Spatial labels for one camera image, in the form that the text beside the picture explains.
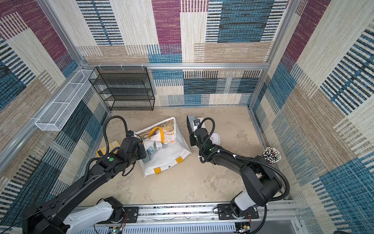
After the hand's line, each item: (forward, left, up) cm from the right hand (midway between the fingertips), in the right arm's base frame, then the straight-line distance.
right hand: (196, 133), depth 90 cm
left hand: (-12, +29, +3) cm, 31 cm away
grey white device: (-4, +3, +11) cm, 12 cm away
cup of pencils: (-18, -37, +5) cm, 41 cm away
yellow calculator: (-2, +55, -11) cm, 56 cm away
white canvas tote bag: (-3, +21, -10) cm, 23 cm away
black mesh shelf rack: (+37, +52, +6) cm, 64 cm away
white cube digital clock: (-6, -3, +15) cm, 16 cm away
